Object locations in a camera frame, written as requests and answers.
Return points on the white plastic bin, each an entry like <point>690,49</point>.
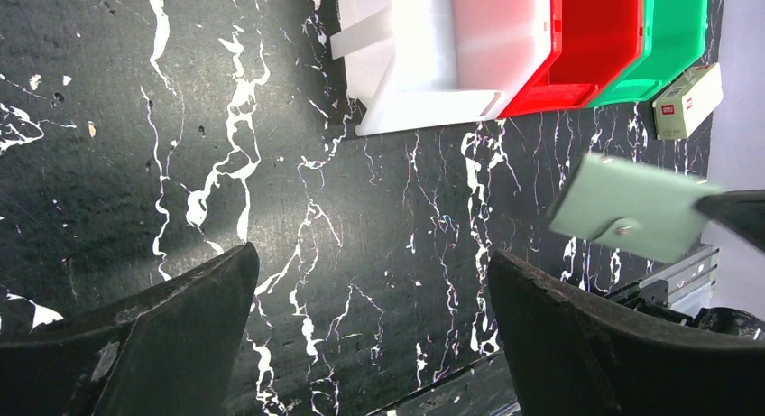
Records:
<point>425,63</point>

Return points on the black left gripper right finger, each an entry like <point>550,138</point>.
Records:
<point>571,352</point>

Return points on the green plastic bin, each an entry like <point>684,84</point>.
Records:
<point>674,38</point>

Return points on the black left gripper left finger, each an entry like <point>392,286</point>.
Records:
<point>167,350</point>

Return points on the red plastic bin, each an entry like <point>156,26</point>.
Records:
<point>593,42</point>

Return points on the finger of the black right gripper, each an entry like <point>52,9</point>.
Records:
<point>741,211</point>

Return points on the white small box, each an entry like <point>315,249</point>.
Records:
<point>687,102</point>

